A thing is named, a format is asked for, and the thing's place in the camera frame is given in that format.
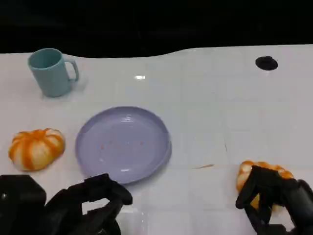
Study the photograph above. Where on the pale green mug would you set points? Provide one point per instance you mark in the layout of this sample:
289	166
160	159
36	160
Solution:
50	73

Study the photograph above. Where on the lilac plate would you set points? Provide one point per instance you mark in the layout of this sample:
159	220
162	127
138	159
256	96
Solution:
123	144

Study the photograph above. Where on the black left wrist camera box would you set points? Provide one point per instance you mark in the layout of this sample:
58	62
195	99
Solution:
19	205

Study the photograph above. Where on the black round table grommet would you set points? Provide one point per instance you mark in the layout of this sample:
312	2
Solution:
266	63

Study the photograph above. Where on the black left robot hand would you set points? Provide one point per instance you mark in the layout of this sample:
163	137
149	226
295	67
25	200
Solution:
66	210

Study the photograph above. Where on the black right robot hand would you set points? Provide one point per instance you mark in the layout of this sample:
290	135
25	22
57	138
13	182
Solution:
293	198

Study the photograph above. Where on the orange white toy bread roll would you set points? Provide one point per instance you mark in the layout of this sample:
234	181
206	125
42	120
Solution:
36	149
244	171

